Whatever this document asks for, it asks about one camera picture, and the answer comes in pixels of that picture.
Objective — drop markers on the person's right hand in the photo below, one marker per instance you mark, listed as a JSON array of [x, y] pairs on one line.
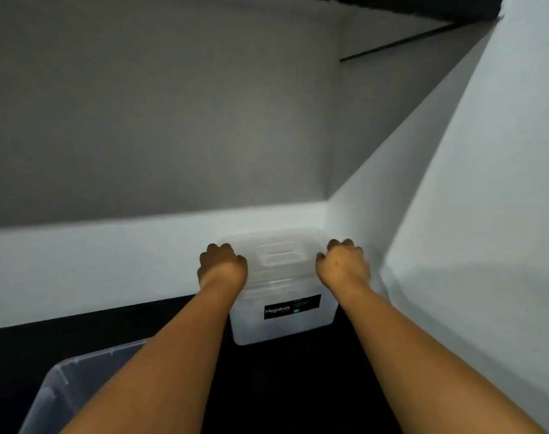
[[342, 266]]

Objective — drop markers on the person's left forearm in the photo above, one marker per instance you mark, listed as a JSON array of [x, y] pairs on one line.
[[166, 366]]

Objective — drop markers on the person's right forearm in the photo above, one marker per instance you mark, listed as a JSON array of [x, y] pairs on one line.
[[414, 366]]

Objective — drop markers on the small clear bin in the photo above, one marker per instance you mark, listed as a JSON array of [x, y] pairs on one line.
[[62, 393]]

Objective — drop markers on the person's left hand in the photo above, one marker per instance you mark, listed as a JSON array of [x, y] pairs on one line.
[[222, 266]]

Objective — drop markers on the large translucent storage container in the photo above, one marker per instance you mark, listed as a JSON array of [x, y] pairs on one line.
[[256, 332]]

